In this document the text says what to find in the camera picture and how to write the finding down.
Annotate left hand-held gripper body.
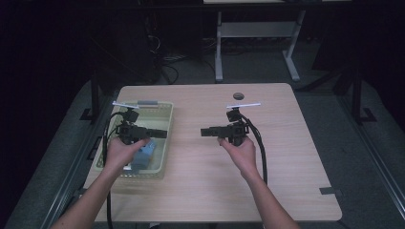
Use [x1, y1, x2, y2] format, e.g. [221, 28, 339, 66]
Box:
[112, 100, 151, 146]

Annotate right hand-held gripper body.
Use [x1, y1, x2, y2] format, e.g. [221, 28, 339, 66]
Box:
[218, 102, 262, 147]

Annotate pale green plastic basket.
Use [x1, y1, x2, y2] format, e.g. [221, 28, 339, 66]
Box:
[94, 100, 175, 179]

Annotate blue monster knit glove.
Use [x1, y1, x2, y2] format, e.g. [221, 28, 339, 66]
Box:
[130, 138, 158, 172]

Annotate person's left hand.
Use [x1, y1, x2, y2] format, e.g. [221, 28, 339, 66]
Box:
[103, 136, 152, 176]

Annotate person's right hand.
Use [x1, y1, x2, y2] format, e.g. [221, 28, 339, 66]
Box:
[218, 136, 258, 179]

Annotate black metal stand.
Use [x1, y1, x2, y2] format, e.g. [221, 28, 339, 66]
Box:
[79, 70, 102, 122]
[350, 66, 377, 126]

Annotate grey tape strip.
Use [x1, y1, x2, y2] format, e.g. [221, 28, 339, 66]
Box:
[319, 187, 342, 196]

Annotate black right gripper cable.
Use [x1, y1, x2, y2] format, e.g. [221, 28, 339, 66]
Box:
[238, 113, 269, 186]

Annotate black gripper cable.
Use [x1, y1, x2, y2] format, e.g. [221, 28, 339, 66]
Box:
[238, 113, 269, 186]
[102, 111, 128, 229]

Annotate tangle of floor cables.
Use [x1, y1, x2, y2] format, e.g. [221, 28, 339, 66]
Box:
[146, 32, 189, 85]

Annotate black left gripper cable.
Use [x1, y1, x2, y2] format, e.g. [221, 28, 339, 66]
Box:
[102, 111, 128, 229]

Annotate white metal table frame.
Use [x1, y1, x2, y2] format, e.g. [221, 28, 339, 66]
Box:
[214, 10, 307, 83]

